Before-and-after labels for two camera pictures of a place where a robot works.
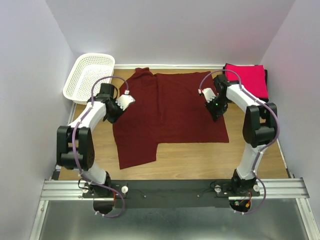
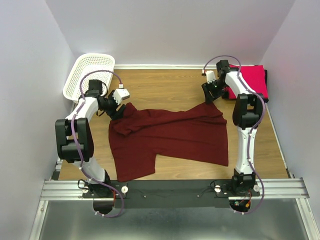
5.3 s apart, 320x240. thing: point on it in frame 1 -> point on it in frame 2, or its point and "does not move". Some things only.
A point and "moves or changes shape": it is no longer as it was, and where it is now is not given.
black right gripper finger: (215, 115) -> (208, 96)
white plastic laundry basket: (87, 69) does not move
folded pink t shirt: (252, 77) does not move
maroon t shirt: (168, 109) moves or changes shape
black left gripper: (113, 119) does not move
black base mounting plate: (173, 193) does not move
